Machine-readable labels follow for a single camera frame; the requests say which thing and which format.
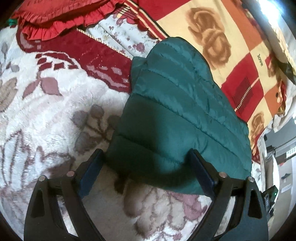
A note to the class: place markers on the red heart ruffled pillow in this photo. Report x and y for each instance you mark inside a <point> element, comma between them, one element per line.
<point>45,20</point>

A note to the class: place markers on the green quilted puffer jacket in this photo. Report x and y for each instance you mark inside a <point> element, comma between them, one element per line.
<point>175,106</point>

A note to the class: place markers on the dark grey cabinet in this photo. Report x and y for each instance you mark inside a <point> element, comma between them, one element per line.
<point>280,171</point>

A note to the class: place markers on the red checkered rose blanket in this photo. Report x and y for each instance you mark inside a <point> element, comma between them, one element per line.
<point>242,60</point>

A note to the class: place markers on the floral white red bedspread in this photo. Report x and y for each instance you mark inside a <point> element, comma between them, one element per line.
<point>60,100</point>

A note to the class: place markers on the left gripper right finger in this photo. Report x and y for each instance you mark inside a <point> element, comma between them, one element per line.
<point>237,211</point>

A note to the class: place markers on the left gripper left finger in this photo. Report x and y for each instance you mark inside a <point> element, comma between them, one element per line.
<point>56,210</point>

